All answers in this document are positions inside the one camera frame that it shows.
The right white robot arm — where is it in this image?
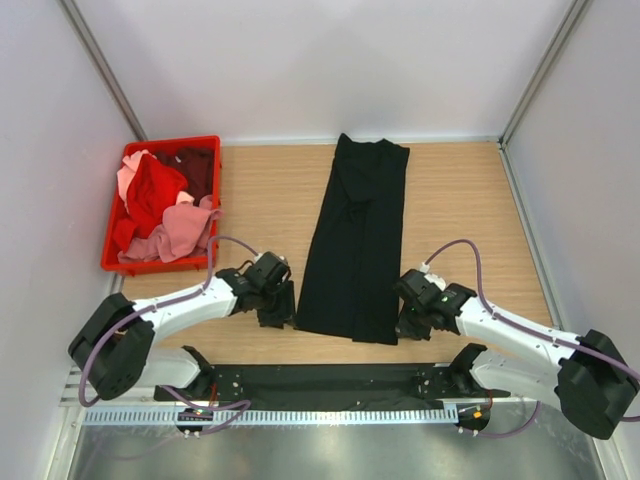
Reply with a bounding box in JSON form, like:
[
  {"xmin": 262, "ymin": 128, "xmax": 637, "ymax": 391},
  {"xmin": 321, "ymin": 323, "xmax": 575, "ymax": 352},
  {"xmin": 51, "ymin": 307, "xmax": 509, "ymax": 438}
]
[{"xmin": 394, "ymin": 268, "xmax": 639, "ymax": 440}]

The slotted cable duct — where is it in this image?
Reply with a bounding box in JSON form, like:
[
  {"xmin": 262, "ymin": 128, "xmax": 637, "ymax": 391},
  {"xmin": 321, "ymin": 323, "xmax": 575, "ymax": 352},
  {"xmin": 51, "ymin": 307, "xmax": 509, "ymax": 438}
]
[{"xmin": 84, "ymin": 405, "xmax": 458, "ymax": 427}]

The black t shirt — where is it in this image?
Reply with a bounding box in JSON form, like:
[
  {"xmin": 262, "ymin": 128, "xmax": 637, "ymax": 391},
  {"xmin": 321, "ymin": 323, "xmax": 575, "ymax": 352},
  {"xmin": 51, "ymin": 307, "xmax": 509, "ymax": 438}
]
[{"xmin": 295, "ymin": 134, "xmax": 410, "ymax": 345}]

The dark maroon t shirt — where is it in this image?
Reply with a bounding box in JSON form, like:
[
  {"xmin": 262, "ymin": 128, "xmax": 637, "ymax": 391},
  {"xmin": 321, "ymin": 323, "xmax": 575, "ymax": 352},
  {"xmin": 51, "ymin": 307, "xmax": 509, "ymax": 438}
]
[{"xmin": 155, "ymin": 147, "xmax": 214, "ymax": 204}]

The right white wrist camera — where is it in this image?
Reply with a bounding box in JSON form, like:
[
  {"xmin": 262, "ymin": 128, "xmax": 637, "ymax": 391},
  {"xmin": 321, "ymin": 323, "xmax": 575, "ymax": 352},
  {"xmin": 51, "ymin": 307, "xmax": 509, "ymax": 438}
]
[{"xmin": 419, "ymin": 261, "xmax": 447, "ymax": 291}]

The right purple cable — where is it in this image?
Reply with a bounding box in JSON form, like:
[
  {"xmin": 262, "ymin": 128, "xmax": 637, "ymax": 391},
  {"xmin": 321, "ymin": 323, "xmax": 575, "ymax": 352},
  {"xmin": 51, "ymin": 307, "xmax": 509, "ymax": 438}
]
[{"xmin": 424, "ymin": 239, "xmax": 640, "ymax": 441}]

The red plastic bin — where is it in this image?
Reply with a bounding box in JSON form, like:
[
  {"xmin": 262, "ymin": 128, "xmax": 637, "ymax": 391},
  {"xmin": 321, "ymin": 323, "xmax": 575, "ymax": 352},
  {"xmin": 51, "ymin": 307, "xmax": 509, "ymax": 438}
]
[{"xmin": 101, "ymin": 135, "xmax": 221, "ymax": 276}]

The aluminium corner post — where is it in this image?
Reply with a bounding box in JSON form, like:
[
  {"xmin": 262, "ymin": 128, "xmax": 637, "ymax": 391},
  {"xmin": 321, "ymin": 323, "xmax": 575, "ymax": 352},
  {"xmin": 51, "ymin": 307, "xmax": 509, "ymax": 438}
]
[
  {"xmin": 58, "ymin": 0, "xmax": 148, "ymax": 141},
  {"xmin": 498, "ymin": 0, "xmax": 592, "ymax": 150}
]

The pink t shirt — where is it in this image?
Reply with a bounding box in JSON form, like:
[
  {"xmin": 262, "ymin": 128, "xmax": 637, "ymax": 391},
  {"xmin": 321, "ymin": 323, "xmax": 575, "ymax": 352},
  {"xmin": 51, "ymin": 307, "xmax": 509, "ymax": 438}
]
[{"xmin": 116, "ymin": 148, "xmax": 222, "ymax": 264}]

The aluminium frame rail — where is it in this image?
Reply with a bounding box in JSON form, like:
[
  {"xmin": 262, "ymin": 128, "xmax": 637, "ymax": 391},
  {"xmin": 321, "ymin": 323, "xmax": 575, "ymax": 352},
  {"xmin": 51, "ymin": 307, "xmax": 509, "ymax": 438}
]
[{"xmin": 59, "ymin": 364, "xmax": 566, "ymax": 407}]

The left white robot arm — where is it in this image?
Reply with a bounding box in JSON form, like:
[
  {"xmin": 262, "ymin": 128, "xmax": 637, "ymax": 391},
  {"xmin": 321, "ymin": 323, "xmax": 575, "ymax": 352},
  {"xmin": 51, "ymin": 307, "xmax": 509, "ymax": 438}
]
[{"xmin": 68, "ymin": 252, "xmax": 295, "ymax": 406}]

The red t shirt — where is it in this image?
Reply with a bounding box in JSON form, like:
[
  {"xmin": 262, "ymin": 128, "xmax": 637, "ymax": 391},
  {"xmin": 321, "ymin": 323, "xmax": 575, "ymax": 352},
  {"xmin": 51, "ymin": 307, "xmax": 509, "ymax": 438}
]
[{"xmin": 112, "ymin": 150, "xmax": 194, "ymax": 251}]

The right aluminium corner post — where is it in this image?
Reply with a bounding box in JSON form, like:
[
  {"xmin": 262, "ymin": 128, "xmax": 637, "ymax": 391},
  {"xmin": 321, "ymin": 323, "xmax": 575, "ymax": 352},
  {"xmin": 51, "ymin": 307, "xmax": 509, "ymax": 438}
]
[{"xmin": 498, "ymin": 0, "xmax": 592, "ymax": 150}]

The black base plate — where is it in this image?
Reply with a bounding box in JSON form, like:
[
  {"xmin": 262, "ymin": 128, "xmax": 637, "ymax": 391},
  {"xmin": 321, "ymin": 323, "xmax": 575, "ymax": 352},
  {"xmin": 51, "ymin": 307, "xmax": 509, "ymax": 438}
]
[{"xmin": 179, "ymin": 363, "xmax": 487, "ymax": 412}]

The left aluminium corner post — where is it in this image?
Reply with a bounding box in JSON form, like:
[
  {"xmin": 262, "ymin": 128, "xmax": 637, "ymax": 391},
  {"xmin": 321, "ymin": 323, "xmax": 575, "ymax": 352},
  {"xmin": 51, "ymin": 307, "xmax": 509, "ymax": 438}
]
[{"xmin": 58, "ymin": 0, "xmax": 148, "ymax": 141}]

